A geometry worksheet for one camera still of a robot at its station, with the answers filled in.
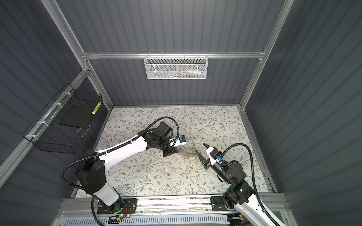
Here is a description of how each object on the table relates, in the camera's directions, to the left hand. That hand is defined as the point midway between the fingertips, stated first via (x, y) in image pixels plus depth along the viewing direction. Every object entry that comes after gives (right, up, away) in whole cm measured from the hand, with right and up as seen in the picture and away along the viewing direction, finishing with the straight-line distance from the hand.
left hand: (177, 149), depth 82 cm
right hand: (+14, +4, -15) cm, 21 cm away
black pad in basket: (-56, +20, -4) cm, 59 cm away
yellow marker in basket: (-48, +26, +1) cm, 54 cm away
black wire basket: (-59, +14, -10) cm, 62 cm away
